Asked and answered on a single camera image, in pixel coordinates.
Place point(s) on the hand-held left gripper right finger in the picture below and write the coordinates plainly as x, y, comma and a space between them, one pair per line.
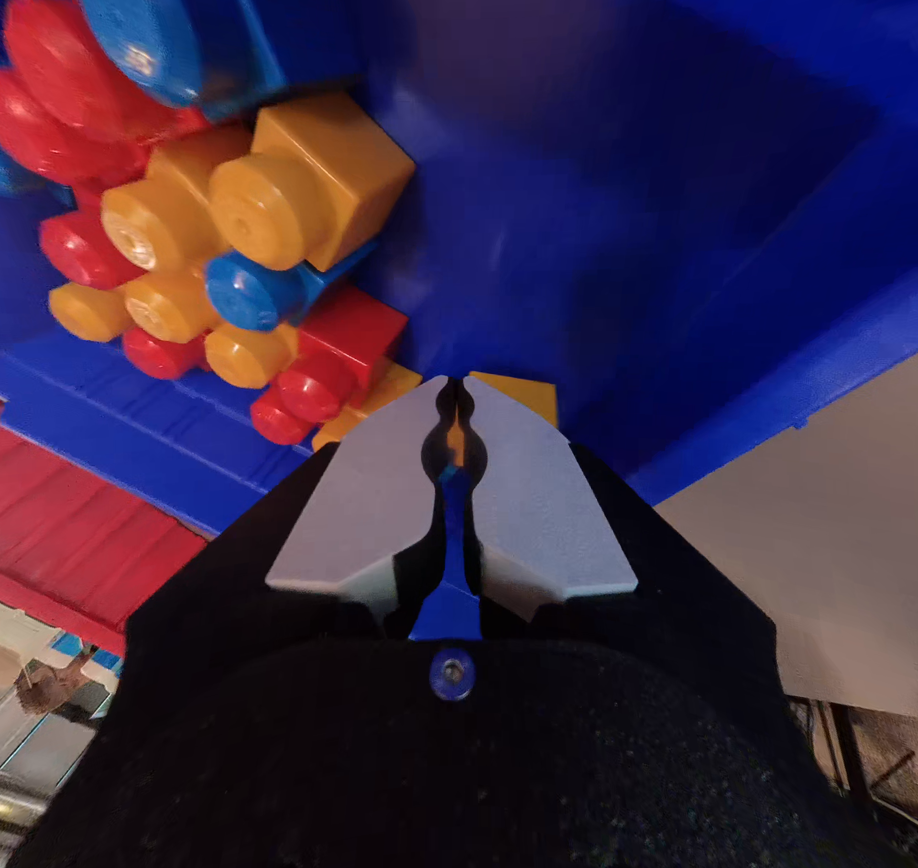
545, 509

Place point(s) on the pile of mega blocks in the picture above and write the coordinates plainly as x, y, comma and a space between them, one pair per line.
179, 208

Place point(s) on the blue plastic bin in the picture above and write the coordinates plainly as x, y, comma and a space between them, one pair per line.
645, 165

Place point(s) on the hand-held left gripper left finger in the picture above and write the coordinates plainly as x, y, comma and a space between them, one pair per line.
358, 509

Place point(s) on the red plastic bin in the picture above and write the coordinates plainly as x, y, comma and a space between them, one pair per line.
72, 524

